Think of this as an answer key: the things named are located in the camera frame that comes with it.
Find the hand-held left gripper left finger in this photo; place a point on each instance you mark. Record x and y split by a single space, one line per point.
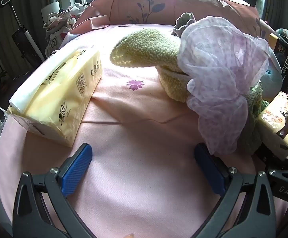
77 168

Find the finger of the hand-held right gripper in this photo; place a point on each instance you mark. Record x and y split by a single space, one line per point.
278 162

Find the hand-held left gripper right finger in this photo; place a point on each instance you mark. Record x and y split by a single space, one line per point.
208 171

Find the tree print tissue packet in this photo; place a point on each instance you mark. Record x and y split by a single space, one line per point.
278 119

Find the light blue plush toy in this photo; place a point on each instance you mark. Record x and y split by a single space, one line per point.
274 79

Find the purple mesh bath sponge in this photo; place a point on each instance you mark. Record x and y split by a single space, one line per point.
220 67

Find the yellow fuzzy cloth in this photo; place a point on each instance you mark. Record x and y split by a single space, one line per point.
146 47

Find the purple grey fuzzy towel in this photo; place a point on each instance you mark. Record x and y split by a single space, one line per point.
183 22

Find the large yellow tissue pack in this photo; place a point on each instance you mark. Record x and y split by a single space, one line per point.
59 99

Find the black stick vacuum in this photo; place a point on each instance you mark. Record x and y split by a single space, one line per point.
22 36

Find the grey curtain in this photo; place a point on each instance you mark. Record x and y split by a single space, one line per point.
270 0

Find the pile of clothes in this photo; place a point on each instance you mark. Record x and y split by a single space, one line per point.
57 24

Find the white cylinder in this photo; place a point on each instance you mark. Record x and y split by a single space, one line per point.
50 11

